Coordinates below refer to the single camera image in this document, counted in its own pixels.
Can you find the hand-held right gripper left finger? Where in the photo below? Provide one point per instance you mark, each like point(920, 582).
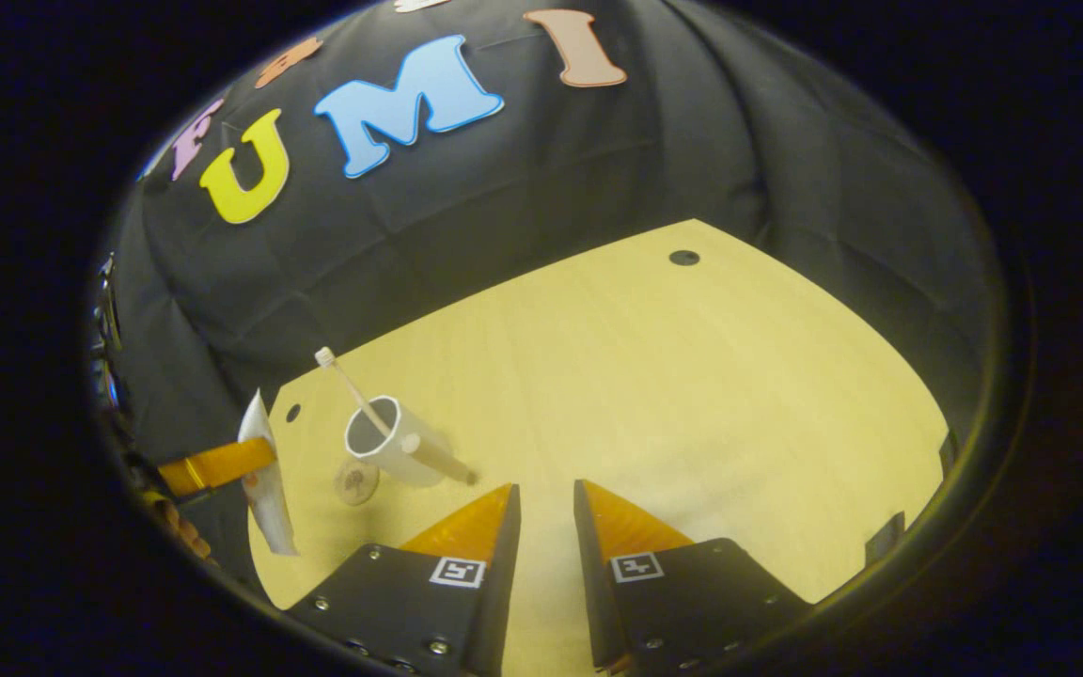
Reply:
point(499, 583)

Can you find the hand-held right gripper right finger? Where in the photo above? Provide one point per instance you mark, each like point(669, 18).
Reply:
point(588, 583)

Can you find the pale toothbrush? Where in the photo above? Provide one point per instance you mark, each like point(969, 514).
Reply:
point(349, 381)

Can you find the white toothpaste tube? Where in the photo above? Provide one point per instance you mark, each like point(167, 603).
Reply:
point(269, 498)

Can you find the black backdrop cloth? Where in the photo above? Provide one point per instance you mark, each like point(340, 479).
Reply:
point(692, 141)

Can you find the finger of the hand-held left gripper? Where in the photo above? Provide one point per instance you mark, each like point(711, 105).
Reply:
point(222, 463)

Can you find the round cork coaster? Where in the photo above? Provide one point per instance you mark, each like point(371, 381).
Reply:
point(353, 484)

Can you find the light wooden desktop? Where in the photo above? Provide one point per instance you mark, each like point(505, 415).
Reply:
point(692, 395)

